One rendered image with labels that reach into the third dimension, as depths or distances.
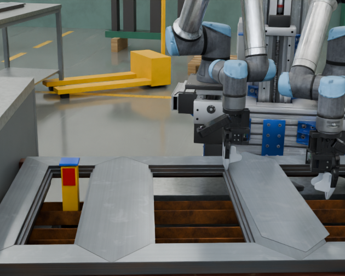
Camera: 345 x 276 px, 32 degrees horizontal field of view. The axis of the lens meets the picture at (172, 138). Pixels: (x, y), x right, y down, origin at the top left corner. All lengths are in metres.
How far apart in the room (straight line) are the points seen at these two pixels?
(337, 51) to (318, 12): 0.45
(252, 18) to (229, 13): 9.65
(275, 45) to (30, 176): 1.14
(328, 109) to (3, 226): 0.94
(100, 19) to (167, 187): 9.92
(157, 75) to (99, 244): 5.40
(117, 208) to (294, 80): 0.65
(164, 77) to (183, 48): 4.55
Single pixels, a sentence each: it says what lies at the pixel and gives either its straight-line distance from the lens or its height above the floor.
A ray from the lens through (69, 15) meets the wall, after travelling 12.23.
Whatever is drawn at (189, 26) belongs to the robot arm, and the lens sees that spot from 2.25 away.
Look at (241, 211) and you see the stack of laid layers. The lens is 1.72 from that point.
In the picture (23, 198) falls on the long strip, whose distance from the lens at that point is 1.79.
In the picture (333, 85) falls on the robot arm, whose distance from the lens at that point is 1.69.
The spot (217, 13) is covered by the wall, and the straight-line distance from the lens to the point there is 11.71.
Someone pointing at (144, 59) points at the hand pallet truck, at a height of 0.32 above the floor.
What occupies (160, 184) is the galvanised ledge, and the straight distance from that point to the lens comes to 2.30.
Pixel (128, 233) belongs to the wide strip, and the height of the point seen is 0.85.
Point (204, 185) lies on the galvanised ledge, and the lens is 2.30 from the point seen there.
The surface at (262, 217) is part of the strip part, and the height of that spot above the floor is 0.85.
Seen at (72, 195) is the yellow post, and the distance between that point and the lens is 1.98.
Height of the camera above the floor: 1.55
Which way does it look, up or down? 18 degrees down
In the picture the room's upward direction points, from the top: 1 degrees clockwise
